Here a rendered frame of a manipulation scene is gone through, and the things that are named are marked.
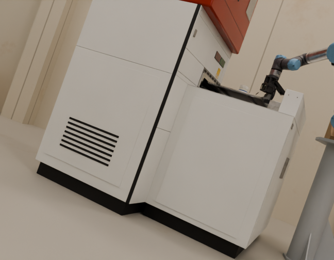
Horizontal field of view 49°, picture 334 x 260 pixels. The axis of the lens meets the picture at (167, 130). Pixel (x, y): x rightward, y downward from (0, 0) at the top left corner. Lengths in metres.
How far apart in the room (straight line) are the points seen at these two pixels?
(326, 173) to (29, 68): 3.45
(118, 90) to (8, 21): 3.32
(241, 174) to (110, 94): 0.86
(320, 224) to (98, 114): 1.55
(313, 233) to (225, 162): 0.83
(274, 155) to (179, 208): 0.60
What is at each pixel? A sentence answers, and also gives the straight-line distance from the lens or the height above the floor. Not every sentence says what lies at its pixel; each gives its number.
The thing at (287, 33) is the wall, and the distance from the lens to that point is 4.50.
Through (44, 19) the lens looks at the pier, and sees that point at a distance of 4.73.
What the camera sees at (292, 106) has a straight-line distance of 2.09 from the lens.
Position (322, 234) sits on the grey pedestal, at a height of 0.23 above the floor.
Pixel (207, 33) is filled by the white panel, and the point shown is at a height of 1.14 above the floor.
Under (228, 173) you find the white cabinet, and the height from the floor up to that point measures 0.42.
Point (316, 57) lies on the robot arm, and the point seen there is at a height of 1.29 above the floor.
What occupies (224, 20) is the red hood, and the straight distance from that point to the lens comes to 2.33.
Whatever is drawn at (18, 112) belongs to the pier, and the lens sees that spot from 4.65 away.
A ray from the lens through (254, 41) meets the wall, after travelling 4.43.
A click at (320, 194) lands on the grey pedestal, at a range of 2.55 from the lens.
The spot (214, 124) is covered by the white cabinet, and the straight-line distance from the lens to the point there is 2.07.
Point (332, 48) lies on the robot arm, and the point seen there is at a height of 1.27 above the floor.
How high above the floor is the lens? 0.54
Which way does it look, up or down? level
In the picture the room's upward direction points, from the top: 20 degrees clockwise
